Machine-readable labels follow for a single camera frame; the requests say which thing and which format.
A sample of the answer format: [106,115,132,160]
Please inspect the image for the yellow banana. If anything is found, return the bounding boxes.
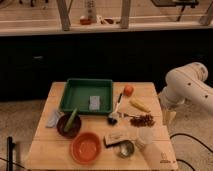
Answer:
[130,98,150,113]

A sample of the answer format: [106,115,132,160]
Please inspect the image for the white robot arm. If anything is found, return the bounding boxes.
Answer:
[158,62,213,125]

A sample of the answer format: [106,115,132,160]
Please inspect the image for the red bowl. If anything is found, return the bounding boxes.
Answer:
[69,132,101,165]

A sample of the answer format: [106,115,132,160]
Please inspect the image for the dark brown bowl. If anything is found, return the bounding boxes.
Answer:
[57,115,81,138]

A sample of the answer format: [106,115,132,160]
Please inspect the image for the white paper cup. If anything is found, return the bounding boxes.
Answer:
[135,127,154,149]

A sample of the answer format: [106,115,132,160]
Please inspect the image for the orange tomato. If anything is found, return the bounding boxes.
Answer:
[123,85,134,97]

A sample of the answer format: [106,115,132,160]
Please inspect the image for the small metal cup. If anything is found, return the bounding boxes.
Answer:
[118,140,135,158]

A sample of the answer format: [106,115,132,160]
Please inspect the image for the wooden block eraser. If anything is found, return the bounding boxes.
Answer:
[104,131,129,147]

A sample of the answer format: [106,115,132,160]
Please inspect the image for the grey sponge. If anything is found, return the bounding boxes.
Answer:
[89,96,100,110]

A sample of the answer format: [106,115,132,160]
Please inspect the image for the green plastic tray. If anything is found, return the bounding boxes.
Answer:
[59,78,113,116]

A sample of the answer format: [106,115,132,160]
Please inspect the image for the green cucumber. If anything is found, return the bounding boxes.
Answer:
[64,108,78,132]

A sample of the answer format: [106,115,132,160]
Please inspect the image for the wooden table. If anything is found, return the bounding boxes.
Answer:
[24,81,179,171]

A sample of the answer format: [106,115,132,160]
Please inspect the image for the grey folded cloth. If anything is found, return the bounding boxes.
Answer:
[46,110,61,128]

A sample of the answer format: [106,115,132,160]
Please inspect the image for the red object on shelf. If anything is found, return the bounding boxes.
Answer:
[80,16,92,25]

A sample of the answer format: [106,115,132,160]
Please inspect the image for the white bottle on shelf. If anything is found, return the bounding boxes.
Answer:
[85,0,97,23]

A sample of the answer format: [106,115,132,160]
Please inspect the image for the black stand on floor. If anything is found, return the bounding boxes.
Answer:
[6,136,15,171]

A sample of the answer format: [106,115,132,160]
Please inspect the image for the black cable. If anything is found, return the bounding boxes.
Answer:
[169,132,213,171]

